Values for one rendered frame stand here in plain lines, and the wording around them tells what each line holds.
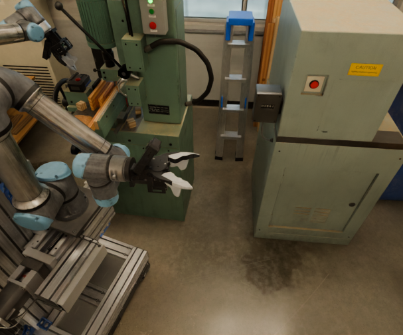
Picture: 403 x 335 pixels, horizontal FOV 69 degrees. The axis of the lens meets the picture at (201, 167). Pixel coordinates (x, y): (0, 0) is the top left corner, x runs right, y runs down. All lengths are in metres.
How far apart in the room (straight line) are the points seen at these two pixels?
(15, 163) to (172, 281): 1.29
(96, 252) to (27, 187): 0.42
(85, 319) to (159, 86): 1.26
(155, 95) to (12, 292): 1.07
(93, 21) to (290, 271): 1.81
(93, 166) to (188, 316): 1.26
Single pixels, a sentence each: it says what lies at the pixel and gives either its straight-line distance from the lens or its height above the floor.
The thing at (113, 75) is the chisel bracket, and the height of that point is 1.04.
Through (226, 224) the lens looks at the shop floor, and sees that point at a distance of 2.20.
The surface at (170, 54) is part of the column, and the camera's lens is 1.50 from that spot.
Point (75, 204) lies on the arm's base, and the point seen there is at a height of 0.88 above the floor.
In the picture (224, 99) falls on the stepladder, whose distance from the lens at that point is 2.36.
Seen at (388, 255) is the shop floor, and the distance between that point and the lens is 2.42.
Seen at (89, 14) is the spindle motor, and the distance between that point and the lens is 1.60.
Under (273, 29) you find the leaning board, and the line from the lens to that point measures 2.66.
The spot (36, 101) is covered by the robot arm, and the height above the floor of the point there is 1.36.
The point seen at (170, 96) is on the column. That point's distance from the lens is 1.61.
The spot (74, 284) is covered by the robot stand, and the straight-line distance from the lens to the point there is 1.28.
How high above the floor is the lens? 1.82
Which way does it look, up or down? 45 degrees down
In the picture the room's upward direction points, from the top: straight up
